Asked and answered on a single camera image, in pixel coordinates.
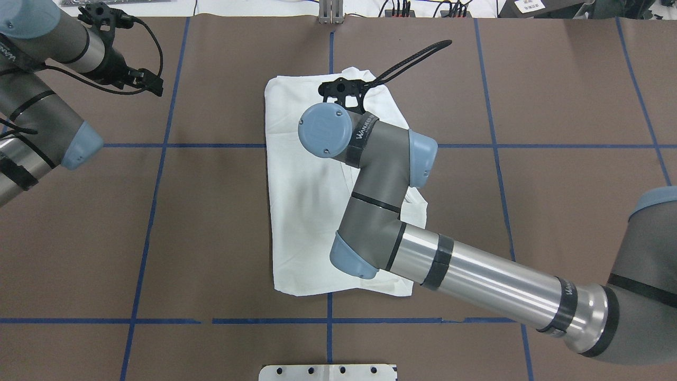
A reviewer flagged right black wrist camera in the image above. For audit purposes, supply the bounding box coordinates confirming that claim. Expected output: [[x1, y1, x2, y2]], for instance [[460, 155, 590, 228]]
[[317, 77, 371, 115]]

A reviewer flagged aluminium frame post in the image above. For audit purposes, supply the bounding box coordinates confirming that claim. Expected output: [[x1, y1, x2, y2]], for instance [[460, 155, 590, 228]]
[[317, 0, 345, 24]]

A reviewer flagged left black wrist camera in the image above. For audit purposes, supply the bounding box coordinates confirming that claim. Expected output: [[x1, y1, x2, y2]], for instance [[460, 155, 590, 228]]
[[77, 2, 135, 31]]

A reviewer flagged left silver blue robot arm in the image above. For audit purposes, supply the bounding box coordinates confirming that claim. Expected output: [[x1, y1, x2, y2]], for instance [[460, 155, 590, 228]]
[[1, 1, 164, 205]]

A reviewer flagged white long-sleeve printed shirt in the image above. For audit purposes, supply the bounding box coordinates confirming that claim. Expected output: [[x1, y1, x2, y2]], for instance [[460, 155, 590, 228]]
[[264, 67, 413, 297]]

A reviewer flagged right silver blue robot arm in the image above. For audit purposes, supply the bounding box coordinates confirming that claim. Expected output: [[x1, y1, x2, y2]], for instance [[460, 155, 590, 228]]
[[298, 102, 676, 366]]

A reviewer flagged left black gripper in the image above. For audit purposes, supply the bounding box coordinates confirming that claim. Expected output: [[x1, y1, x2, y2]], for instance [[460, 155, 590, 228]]
[[98, 48, 163, 97]]

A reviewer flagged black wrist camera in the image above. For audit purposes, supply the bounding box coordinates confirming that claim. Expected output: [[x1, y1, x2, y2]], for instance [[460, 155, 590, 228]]
[[77, 2, 135, 31], [317, 77, 371, 115]]

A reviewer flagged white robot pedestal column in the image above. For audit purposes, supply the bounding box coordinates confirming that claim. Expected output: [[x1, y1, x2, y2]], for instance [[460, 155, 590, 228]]
[[258, 364, 399, 380]]

